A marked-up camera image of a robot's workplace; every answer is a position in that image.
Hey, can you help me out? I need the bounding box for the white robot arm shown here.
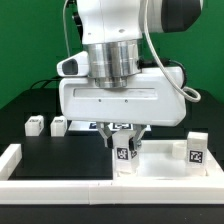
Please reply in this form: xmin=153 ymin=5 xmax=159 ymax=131
xmin=57 ymin=0 xmax=203 ymax=151

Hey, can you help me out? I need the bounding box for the white U-shaped fence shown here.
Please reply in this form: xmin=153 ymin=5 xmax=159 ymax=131
xmin=0 ymin=144 xmax=224 ymax=205

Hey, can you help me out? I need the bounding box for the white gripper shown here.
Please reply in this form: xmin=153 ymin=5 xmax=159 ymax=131
xmin=59 ymin=68 xmax=186 ymax=150

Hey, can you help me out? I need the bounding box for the white square table top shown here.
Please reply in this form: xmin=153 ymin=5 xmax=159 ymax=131
xmin=114 ymin=140 xmax=217 ymax=179

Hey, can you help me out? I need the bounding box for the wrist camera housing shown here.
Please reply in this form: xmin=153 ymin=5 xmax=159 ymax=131
xmin=56 ymin=51 xmax=90 ymax=77

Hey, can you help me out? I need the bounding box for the white marker base plate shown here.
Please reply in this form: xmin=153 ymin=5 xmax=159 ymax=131
xmin=67 ymin=120 xmax=152 ymax=133

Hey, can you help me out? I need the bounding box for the black cable bundle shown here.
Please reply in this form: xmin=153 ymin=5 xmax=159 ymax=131
xmin=29 ymin=76 xmax=64 ymax=90

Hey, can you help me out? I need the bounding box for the white hanging cable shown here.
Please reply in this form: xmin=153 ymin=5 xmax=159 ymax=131
xmin=62 ymin=0 xmax=75 ymax=59

